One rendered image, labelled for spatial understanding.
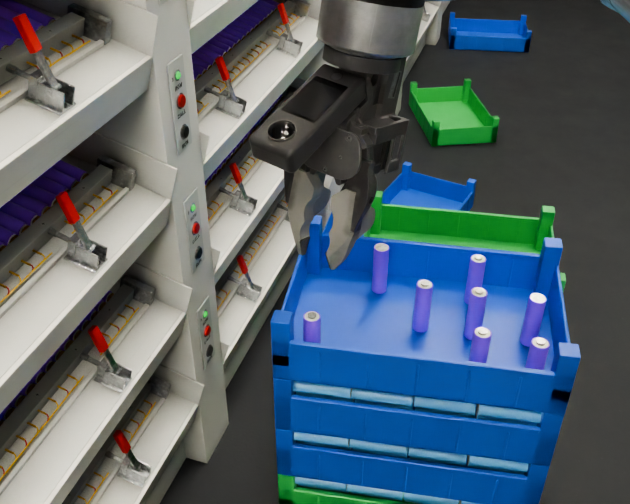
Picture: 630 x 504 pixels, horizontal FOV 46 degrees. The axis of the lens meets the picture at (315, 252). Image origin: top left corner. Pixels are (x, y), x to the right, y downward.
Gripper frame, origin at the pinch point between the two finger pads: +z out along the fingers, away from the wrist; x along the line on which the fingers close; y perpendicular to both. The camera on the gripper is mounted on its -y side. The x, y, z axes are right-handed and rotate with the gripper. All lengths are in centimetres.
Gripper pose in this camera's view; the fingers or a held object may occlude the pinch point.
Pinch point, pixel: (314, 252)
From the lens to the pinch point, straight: 74.4
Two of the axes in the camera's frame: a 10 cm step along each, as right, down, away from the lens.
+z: -1.6, 8.8, 4.4
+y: 5.9, -2.7, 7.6
